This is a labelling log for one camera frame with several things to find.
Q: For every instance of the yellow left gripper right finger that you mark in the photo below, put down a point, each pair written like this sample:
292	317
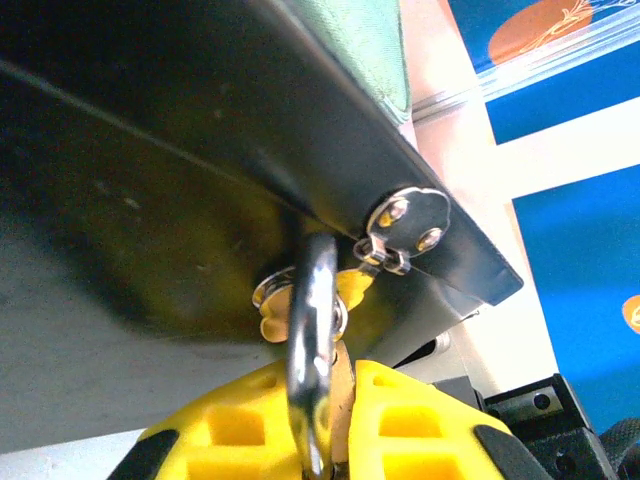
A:
410	425

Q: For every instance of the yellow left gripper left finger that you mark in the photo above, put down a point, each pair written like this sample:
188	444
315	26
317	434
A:
220	430

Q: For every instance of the black starry night print box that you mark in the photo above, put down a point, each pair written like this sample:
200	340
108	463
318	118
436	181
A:
175	125

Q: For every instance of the blue poster orange dot leaves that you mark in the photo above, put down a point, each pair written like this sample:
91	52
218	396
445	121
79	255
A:
575	280

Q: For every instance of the mint green zip case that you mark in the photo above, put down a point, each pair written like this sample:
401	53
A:
365	45

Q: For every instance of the blue poster orange circle fern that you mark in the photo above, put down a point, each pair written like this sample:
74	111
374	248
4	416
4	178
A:
540	25

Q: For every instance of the aluminium frame post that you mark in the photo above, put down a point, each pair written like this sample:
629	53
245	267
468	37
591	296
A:
540	62

